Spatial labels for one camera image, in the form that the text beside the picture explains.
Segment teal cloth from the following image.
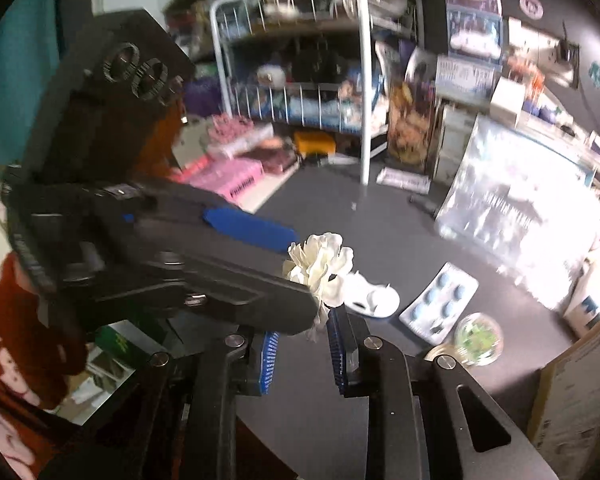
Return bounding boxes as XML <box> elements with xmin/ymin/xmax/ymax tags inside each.
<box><xmin>0</xmin><ymin>0</ymin><xmax>61</xmax><ymax>166</ymax></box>

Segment white metal wire rack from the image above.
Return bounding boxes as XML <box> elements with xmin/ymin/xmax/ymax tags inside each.
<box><xmin>209</xmin><ymin>0</ymin><xmax>426</xmax><ymax>186</ymax></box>

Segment white small box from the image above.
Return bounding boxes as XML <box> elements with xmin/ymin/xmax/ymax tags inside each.
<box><xmin>489</xmin><ymin>76</ymin><xmax>527</xmax><ymax>117</ymax></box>

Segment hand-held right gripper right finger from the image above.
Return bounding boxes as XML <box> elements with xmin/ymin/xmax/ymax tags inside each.
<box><xmin>327</xmin><ymin>305</ymin><xmax>557</xmax><ymax>480</ymax></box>

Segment white blue label bag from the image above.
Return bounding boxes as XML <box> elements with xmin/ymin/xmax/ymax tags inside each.
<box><xmin>562</xmin><ymin>247</ymin><xmax>600</xmax><ymax>340</ymax></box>

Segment glossy plastic bag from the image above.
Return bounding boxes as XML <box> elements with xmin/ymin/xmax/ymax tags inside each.
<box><xmin>434</xmin><ymin>114</ymin><xmax>600</xmax><ymax>311</ymax></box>

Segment dark pen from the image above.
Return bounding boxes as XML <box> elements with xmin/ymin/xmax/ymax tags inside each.
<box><xmin>408</xmin><ymin>195</ymin><xmax>439</xmax><ymax>217</ymax></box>

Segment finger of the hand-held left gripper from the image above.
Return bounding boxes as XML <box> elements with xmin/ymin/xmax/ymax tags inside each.
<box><xmin>80</xmin><ymin>240</ymin><xmax>322</xmax><ymax>337</ymax></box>
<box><xmin>130</xmin><ymin>180</ymin><xmax>302</xmax><ymax>255</ymax></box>

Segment tall printed picture box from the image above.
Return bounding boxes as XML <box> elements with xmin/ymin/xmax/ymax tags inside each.
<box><xmin>386</xmin><ymin>46</ymin><xmax>439</xmax><ymax>173</ymax></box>

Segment pink plastic basket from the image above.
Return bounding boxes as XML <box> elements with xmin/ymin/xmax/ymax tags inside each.
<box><xmin>172</xmin><ymin>156</ymin><xmax>266</xmax><ymax>206</ymax></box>

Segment white plastic holder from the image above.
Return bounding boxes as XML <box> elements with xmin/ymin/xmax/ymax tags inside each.
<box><xmin>341</xmin><ymin>271</ymin><xmax>401</xmax><ymax>318</ymax></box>

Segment white flat packet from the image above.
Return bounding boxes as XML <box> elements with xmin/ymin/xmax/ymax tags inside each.
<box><xmin>376</xmin><ymin>167</ymin><xmax>432</xmax><ymax>193</ymax></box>

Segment blue wall poster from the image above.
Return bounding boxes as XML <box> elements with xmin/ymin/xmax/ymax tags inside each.
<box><xmin>439</xmin><ymin>0</ymin><xmax>504</xmax><ymax>61</ymax></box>

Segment white artificial flower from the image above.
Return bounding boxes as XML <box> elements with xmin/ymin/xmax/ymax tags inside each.
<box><xmin>282</xmin><ymin>232</ymin><xmax>356</xmax><ymax>345</ymax></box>

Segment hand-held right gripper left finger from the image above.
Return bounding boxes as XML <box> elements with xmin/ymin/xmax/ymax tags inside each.
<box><xmin>40</xmin><ymin>331</ymin><xmax>281</xmax><ymax>480</ymax></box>

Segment blue pill blister pack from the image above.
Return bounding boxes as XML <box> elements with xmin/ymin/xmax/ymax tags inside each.
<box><xmin>398</xmin><ymin>261</ymin><xmax>480</xmax><ymax>346</ymax></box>

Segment red printed cloth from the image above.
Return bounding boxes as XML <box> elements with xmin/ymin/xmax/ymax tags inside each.
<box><xmin>0</xmin><ymin>252</ymin><xmax>88</xmax><ymax>466</ymax></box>

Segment yellow box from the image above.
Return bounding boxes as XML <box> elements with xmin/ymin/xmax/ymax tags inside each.
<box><xmin>293</xmin><ymin>130</ymin><xmax>338</xmax><ymax>157</ymax></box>

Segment brown cardboard box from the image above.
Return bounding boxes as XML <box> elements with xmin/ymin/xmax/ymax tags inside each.
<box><xmin>526</xmin><ymin>305</ymin><xmax>600</xmax><ymax>480</ymax></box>

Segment round glass jar green contents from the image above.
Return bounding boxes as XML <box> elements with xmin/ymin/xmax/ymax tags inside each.
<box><xmin>425</xmin><ymin>312</ymin><xmax>505</xmax><ymax>367</ymax></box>

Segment green packet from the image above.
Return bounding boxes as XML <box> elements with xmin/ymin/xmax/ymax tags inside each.
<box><xmin>94</xmin><ymin>322</ymin><xmax>153</xmax><ymax>371</ymax></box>

